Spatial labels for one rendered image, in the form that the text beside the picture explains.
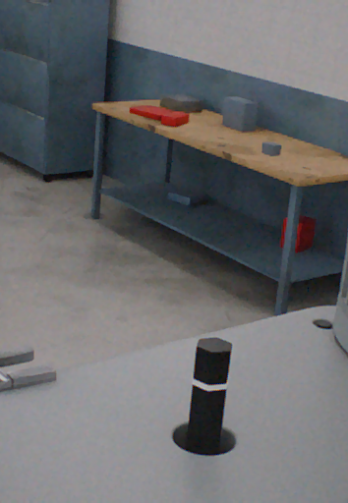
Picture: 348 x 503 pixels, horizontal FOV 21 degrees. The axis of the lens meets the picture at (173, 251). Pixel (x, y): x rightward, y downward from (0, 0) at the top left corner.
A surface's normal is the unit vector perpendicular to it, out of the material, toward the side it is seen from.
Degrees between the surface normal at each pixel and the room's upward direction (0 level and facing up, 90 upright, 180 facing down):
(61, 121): 90
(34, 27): 90
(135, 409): 0
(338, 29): 90
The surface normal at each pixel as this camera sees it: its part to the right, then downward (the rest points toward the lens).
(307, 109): -0.79, 0.14
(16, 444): 0.08, -0.94
